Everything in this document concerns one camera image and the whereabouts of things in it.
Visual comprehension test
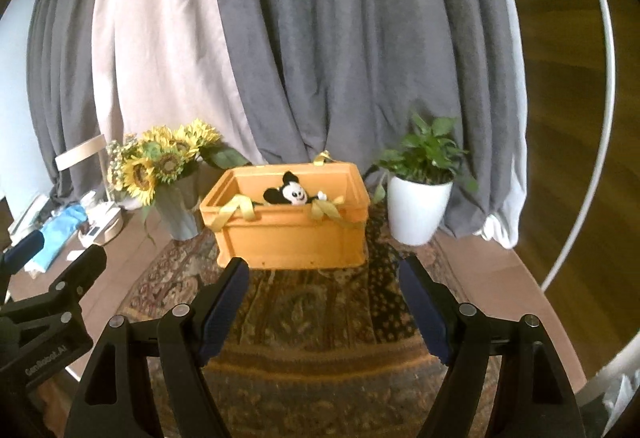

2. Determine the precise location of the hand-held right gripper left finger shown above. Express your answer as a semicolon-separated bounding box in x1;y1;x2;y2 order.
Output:
65;257;250;438

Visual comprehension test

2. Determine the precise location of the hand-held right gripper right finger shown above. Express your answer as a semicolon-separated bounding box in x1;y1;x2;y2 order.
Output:
398;255;586;438

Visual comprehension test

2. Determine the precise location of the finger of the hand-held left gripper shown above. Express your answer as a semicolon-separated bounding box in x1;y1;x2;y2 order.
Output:
0;244;108;326
0;231;46;276

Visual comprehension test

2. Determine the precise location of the yellow plastic crate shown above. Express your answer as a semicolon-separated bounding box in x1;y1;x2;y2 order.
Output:
200;161;371;270

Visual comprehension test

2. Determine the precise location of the black white mouse plush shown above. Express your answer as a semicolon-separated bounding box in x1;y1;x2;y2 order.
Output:
262;171;328;208

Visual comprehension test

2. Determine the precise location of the blue cloth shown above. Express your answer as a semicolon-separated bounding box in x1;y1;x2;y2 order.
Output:
37;204;88;271

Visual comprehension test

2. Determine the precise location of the white round base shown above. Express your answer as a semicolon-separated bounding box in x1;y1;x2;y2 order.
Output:
80;203;124;247

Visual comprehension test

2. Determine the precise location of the patterned rug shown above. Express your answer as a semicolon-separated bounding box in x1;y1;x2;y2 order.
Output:
117;203;506;438

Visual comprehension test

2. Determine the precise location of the white plant pot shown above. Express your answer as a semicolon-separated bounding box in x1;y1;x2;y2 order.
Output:
387;174;453;246

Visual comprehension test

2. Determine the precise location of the grey flower vase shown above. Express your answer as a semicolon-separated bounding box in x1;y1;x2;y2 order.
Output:
157;173;203;241

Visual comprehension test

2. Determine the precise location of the wooden desk lamp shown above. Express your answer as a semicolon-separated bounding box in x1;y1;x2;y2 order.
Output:
55;135;111;214

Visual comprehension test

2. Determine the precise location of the white cloth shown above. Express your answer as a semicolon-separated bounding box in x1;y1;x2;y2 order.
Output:
480;213;516;247

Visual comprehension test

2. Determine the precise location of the sunflower bouquet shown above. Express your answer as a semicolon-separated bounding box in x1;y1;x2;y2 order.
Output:
106;118;251;208

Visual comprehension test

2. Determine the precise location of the grey curtain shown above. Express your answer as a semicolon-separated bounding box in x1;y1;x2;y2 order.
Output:
210;0;528;249
27;0;131;191

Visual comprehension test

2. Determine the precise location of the green potted plant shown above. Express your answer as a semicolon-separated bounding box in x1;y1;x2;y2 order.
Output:
365;113;478;206

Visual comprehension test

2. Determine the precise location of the beige curtain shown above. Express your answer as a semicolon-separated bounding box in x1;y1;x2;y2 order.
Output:
92;0;266;164

